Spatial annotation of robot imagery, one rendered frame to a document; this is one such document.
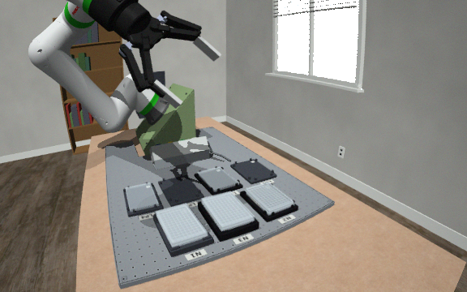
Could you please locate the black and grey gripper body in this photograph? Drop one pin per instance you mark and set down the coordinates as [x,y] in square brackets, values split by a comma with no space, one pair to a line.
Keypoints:
[132,21]

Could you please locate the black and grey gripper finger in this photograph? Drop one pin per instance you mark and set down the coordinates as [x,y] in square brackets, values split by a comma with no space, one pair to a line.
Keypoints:
[192,33]
[148,81]

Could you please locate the white button panel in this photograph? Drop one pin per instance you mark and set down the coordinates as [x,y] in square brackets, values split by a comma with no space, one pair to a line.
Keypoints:
[181,152]

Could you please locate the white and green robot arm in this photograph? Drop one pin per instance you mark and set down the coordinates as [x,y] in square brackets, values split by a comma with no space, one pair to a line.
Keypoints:
[50,52]

